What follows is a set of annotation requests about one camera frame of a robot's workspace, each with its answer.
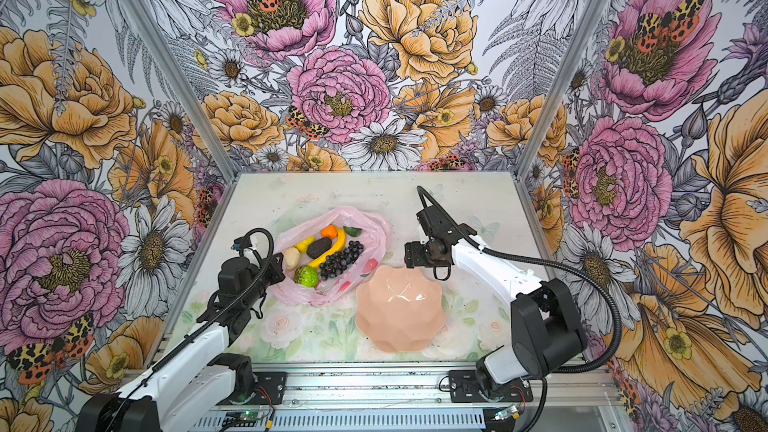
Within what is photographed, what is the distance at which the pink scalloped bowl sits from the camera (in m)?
0.83

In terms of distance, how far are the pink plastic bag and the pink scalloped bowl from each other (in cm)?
4

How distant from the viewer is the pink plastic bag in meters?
0.87
